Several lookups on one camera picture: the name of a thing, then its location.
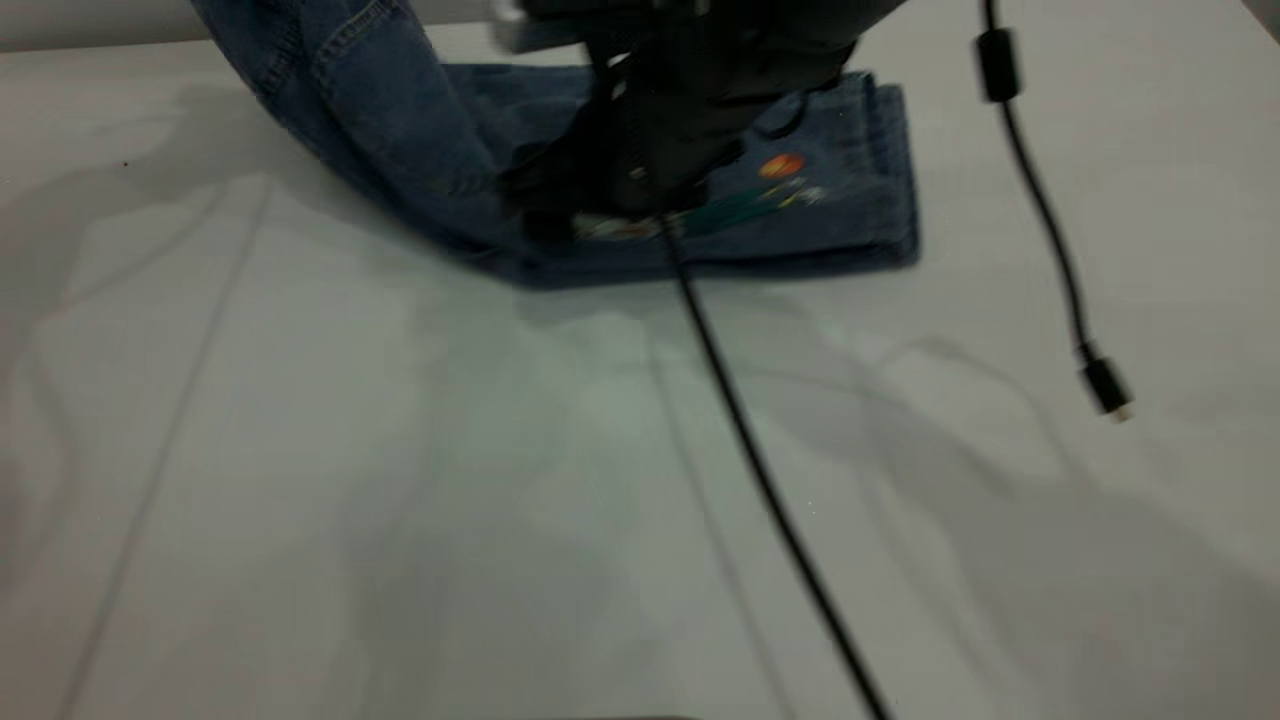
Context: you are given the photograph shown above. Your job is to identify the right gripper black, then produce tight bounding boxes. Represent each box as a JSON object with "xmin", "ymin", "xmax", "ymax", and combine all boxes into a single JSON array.
[{"xmin": 500, "ymin": 0, "xmax": 906, "ymax": 243}]

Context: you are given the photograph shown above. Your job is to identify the blue denim pants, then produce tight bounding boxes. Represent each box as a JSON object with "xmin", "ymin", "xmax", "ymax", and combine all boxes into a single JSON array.
[{"xmin": 190, "ymin": 0, "xmax": 921, "ymax": 291}]

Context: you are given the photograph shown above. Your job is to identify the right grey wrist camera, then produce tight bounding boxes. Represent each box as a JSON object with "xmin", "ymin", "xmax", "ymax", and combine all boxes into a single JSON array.
[{"xmin": 492, "ymin": 0, "xmax": 591, "ymax": 53}]

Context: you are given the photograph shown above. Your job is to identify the right arm thick black cable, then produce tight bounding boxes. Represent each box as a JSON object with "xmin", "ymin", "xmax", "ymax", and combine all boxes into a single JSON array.
[{"xmin": 655, "ymin": 212, "xmax": 893, "ymax": 720}]

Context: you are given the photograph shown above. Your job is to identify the thin black USB cable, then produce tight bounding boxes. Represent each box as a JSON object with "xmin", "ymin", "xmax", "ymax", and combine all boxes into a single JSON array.
[{"xmin": 975, "ymin": 0, "xmax": 1134, "ymax": 423}]

